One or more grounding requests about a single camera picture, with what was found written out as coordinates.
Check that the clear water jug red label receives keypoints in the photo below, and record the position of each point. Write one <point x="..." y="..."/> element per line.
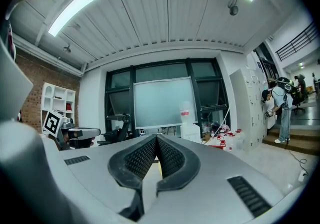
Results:
<point x="186" y="115"/>

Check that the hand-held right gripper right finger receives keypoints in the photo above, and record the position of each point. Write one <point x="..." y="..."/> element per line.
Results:
<point x="190" y="165"/>

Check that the wooden stairs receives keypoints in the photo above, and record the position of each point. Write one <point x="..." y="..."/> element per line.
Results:
<point x="295" y="140"/>

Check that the white shelf unit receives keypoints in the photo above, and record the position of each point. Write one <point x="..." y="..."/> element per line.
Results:
<point x="58" y="98"/>

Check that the black dome security camera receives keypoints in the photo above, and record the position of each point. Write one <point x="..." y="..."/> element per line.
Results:
<point x="233" y="10"/>

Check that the rolling whiteboard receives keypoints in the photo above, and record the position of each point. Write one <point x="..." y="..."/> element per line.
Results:
<point x="163" y="102"/>

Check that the white power strip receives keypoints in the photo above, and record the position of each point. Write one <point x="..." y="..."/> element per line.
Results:
<point x="301" y="176"/>

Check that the white locker cabinet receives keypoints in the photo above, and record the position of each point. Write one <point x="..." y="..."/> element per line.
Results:
<point x="246" y="108"/>

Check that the group of red-capped bottles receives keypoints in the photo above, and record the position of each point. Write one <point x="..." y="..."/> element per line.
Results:
<point x="226" y="139"/>

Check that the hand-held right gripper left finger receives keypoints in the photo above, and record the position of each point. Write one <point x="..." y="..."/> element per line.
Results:
<point x="117" y="168"/>

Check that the person's white shirt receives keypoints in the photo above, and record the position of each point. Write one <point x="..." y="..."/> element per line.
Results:
<point x="11" y="85"/>

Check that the black framed window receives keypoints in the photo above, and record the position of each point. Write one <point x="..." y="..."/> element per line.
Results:
<point x="210" y="88"/>

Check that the black office chair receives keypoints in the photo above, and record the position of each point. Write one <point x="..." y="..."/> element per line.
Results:
<point x="117" y="133"/>

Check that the black metal railing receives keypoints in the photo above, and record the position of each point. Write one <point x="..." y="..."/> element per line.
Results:
<point x="297" y="43"/>

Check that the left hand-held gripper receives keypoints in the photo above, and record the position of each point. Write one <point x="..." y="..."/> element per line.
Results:
<point x="86" y="133"/>

